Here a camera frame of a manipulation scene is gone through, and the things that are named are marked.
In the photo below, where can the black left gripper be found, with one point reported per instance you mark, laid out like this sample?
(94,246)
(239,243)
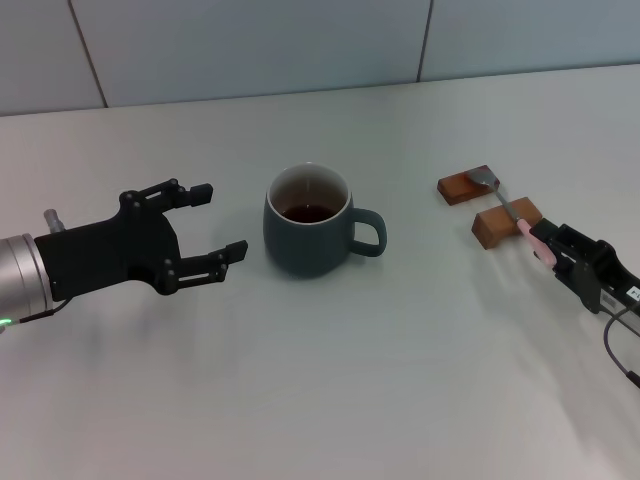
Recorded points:
(110,255)

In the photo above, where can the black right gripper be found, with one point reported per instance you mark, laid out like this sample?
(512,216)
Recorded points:
(602,280)

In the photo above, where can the grey ceramic cup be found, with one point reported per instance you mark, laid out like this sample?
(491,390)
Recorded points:
(310,245)

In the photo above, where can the tall light wooden block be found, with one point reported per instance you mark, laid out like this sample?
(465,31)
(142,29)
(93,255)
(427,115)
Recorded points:
(495,225)

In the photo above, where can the flat dark wooden block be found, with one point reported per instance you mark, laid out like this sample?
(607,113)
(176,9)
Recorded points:
(452,190)

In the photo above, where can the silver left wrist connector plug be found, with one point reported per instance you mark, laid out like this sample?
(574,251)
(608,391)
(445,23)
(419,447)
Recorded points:
(53,221)

